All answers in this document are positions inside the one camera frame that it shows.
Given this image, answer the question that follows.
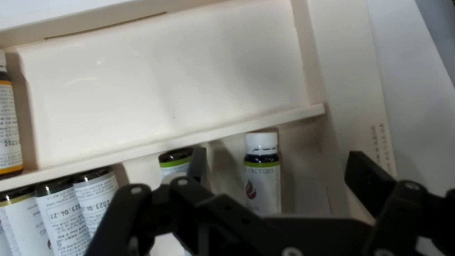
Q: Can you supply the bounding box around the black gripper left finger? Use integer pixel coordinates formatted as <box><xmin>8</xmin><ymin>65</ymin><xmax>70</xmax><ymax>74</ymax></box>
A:
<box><xmin>84</xmin><ymin>175</ymin><xmax>268</xmax><ymax>256</ymax></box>

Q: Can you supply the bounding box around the dark capped green band bottle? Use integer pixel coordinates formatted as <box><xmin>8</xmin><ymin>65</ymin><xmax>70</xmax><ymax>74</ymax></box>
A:
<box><xmin>157</xmin><ymin>145</ymin><xmax>197</xmax><ymax>186</ymax></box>

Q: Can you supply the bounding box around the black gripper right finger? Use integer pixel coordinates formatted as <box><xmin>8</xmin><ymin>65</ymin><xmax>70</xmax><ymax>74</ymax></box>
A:
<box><xmin>345</xmin><ymin>149</ymin><xmax>455</xmax><ymax>256</ymax></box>

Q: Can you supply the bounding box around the dark capped white label bottle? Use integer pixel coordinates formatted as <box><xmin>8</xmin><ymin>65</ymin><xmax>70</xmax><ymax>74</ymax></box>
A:
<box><xmin>73</xmin><ymin>166</ymin><xmax>121</xmax><ymax>239</ymax></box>
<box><xmin>0</xmin><ymin>186</ymin><xmax>54</xmax><ymax>256</ymax></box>
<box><xmin>33</xmin><ymin>177</ymin><xmax>93</xmax><ymax>256</ymax></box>

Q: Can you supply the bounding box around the orange band label bottle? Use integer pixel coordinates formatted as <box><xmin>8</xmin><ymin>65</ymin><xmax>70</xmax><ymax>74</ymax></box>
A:
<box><xmin>0</xmin><ymin>48</ymin><xmax>26</xmax><ymax>177</ymax></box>

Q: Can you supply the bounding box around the wooden bottle tray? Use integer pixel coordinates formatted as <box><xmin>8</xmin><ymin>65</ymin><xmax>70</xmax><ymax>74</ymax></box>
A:
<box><xmin>0</xmin><ymin>0</ymin><xmax>401</xmax><ymax>256</ymax></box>

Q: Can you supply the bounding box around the white capped small bottle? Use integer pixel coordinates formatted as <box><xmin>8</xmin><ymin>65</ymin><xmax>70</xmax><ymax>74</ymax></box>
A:
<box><xmin>244</xmin><ymin>130</ymin><xmax>285</xmax><ymax>217</ymax></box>

